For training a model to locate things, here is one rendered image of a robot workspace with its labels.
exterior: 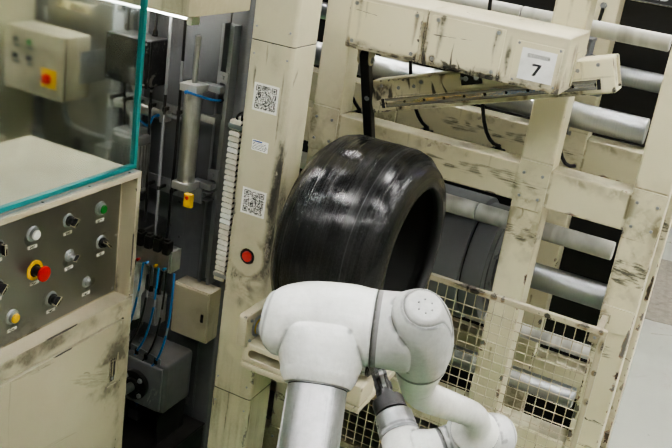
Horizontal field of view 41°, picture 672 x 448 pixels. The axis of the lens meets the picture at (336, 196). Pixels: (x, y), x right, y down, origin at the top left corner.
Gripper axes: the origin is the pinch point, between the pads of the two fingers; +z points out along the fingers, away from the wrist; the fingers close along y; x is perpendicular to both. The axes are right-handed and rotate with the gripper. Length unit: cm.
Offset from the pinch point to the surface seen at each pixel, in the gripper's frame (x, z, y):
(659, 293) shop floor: 208, 158, 266
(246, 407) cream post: -34, 21, 45
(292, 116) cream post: -2, 55, -29
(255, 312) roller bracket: -24.5, 26.8, 11.1
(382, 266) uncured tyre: 7.8, 9.6, -15.0
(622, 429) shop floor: 114, 44, 182
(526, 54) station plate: 58, 43, -39
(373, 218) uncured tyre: 8.3, 16.2, -25.2
